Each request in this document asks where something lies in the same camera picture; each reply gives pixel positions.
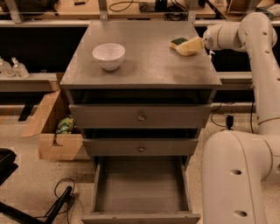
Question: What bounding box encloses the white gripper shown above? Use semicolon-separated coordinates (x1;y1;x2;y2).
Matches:
176;24;221;56

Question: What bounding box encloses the yellow green sponge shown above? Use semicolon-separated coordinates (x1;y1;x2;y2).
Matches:
170;38;187;49

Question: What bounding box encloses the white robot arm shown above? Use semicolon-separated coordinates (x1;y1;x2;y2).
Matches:
191;12;280;224

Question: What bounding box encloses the grey wooden drawer cabinet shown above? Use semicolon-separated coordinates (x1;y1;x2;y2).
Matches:
59;20;222;224

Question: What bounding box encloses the grey top drawer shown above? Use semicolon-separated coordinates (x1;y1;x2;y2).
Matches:
69;104;212;129

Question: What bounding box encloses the grey middle drawer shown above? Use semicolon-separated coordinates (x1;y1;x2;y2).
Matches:
83;138;198;157

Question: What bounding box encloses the grey open bottom drawer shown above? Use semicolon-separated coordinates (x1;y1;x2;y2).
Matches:
80;156;201;224

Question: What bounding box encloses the white ceramic bowl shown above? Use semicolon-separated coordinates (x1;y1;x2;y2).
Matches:
92;43;126;71

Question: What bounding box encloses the green snack bag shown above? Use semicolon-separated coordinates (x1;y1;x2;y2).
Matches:
56;115;74;134

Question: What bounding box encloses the open cardboard box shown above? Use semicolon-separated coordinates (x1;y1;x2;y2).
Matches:
20;73;91;162

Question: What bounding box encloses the black chair base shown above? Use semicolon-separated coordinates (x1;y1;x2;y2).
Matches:
0;147;75;224

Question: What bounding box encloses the black power adapter cable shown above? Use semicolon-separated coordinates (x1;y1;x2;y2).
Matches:
209;102;235;131

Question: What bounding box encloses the black floor cable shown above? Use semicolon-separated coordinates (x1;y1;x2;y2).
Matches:
34;178;77;224

